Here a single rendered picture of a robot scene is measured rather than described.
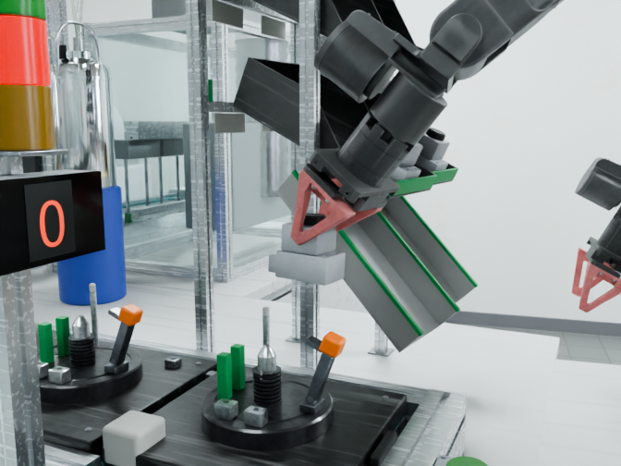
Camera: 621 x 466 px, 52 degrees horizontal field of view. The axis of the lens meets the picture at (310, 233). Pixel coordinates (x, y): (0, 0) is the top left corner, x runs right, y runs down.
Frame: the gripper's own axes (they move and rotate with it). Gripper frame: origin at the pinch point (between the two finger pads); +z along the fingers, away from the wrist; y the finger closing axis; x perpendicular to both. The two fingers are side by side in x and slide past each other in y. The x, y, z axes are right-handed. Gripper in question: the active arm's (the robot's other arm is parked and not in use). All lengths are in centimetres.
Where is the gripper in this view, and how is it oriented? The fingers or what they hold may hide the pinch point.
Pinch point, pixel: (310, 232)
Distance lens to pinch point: 69.1
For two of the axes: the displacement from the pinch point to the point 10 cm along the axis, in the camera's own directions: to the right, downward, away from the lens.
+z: -5.5, 7.1, 4.3
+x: 6.6, 6.9, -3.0
